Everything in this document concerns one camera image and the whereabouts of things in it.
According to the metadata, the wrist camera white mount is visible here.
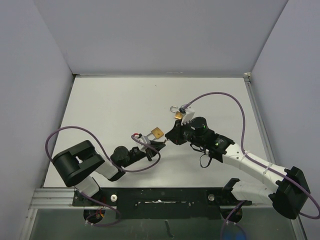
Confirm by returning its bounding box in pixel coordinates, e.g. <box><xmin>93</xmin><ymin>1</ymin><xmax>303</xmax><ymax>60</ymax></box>
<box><xmin>131</xmin><ymin>133</ymin><xmax>151</xmax><ymax>152</ymax></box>
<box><xmin>179</xmin><ymin>104</ymin><xmax>195</xmax><ymax>126</ymax></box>

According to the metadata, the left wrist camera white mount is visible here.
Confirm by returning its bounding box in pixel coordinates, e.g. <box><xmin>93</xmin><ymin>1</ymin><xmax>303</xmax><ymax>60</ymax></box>
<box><xmin>131</xmin><ymin>133</ymin><xmax>151</xmax><ymax>152</ymax></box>

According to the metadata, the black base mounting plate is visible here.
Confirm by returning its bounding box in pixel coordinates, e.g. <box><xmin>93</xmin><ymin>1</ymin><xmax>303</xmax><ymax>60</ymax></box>
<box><xmin>72</xmin><ymin>187</ymin><xmax>240</xmax><ymax>220</ymax></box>

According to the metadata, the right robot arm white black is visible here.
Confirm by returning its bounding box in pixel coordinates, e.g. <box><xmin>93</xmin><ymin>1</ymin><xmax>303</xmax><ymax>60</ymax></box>
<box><xmin>165</xmin><ymin>117</ymin><xmax>311</xmax><ymax>220</ymax></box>

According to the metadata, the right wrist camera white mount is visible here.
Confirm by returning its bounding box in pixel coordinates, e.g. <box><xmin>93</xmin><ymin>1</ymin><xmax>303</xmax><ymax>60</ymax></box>
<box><xmin>179</xmin><ymin>104</ymin><xmax>195</xmax><ymax>126</ymax></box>

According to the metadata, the small brass padlock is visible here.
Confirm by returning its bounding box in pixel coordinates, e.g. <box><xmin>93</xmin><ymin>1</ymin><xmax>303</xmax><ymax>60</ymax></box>
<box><xmin>169</xmin><ymin>106</ymin><xmax>183</xmax><ymax>120</ymax></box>

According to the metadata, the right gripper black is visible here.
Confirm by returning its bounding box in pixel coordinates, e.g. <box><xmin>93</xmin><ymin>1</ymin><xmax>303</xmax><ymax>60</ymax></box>
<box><xmin>166</xmin><ymin>118</ymin><xmax>205</xmax><ymax>147</ymax></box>

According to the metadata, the long shackle brass padlock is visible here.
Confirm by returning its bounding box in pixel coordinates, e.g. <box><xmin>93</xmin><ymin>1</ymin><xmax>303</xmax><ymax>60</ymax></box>
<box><xmin>147</xmin><ymin>127</ymin><xmax>164</xmax><ymax>140</ymax></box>

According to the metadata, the aluminium frame rail right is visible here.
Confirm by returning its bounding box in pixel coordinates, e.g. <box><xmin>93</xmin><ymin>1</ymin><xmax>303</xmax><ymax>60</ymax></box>
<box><xmin>243</xmin><ymin>72</ymin><xmax>307</xmax><ymax>240</ymax></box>

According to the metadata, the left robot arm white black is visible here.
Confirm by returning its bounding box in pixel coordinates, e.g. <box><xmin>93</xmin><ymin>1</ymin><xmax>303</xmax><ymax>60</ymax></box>
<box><xmin>52</xmin><ymin>140</ymin><xmax>157</xmax><ymax>206</ymax></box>

